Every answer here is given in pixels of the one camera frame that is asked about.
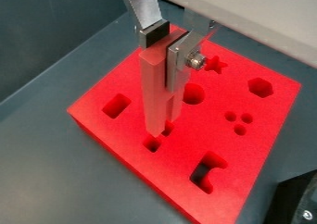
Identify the black curved holder block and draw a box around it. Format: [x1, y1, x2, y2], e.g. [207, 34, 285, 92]
[262, 169, 317, 224]

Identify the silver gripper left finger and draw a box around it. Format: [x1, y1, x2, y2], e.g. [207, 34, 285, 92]
[124, 0, 170, 49]

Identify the grey double-square peg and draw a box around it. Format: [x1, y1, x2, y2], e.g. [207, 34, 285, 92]
[138, 29, 191, 139]

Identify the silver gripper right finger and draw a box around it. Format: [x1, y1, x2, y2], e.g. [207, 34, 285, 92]
[166, 8, 218, 92]

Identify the red shape-sorter block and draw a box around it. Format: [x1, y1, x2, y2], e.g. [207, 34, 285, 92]
[68, 42, 301, 224]

